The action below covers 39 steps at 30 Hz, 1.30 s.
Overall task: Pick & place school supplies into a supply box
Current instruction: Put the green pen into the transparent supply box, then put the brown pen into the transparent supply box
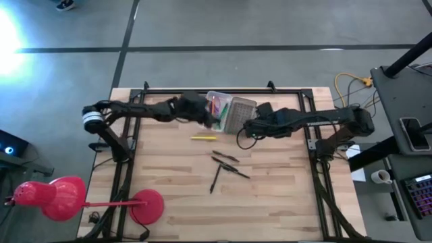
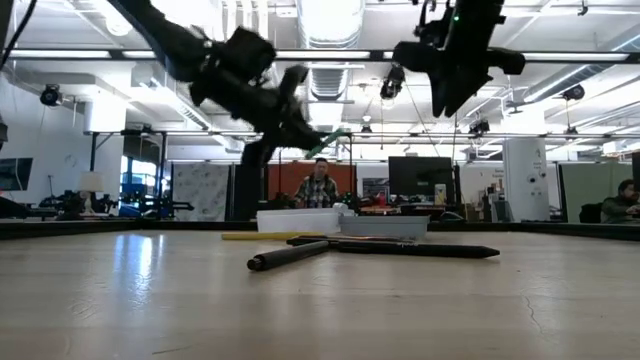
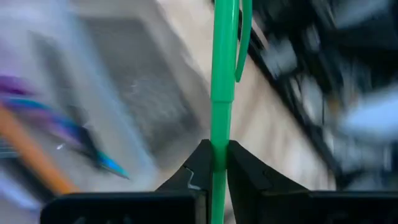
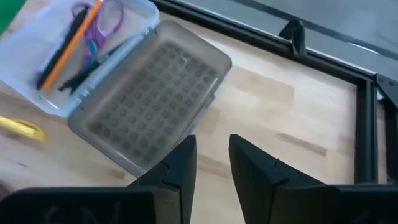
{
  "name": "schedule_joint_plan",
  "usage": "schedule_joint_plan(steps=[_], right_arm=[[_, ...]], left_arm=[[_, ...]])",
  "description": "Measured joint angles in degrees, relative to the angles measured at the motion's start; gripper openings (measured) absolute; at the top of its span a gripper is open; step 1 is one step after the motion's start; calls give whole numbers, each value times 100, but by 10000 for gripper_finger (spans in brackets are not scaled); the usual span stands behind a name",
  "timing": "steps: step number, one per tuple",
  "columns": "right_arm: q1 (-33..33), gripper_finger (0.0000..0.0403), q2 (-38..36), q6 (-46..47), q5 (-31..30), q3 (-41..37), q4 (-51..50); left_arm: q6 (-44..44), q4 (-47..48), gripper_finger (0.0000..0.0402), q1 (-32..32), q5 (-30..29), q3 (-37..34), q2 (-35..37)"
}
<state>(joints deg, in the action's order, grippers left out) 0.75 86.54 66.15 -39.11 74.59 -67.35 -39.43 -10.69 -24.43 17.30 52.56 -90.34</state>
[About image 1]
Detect studded clear box lid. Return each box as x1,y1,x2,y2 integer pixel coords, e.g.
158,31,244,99
223,97,258,135

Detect clear plastic supply box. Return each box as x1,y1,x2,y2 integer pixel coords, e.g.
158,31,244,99
204,90,234,133

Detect white coffee mug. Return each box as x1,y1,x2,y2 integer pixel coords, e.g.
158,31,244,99
370,169,394,185

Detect black smartphone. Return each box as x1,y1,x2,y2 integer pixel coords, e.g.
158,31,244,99
399,116,431,153

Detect yellow power cable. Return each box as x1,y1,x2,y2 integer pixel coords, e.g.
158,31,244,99
333,72,374,109

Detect backlit pink keyboard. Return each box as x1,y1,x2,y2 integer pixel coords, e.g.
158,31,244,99
402,173,432,220

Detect black diagonal pole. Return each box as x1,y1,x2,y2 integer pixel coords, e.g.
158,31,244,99
384,32,432,79

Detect black lamp cable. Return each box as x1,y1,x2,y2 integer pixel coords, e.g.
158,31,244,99
130,207,151,242

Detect person's shoe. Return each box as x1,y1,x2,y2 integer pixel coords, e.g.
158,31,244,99
55,0,76,12

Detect black pen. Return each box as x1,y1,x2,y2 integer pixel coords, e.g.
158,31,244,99
211,155,239,172
209,164,223,195
211,150,241,163
222,163,251,180

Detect black device with blue light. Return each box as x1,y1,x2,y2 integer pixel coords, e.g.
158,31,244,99
0,129,55,178

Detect black metal table frame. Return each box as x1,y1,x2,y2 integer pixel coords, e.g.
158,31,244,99
80,80,368,242

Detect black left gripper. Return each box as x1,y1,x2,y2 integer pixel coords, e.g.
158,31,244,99
173,90,221,132

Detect red desk lamp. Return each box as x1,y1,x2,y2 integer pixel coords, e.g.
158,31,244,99
4,175,165,226

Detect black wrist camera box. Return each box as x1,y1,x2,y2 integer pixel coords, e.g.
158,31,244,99
256,102,275,117

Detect black floor cables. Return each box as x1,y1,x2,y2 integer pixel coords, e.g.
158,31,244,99
332,76,381,114

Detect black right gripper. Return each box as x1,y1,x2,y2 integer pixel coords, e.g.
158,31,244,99
243,108,294,138

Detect grey side desk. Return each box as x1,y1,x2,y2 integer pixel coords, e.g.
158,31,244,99
370,64,432,242

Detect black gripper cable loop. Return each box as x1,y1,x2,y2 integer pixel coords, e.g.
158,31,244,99
236,126,260,151

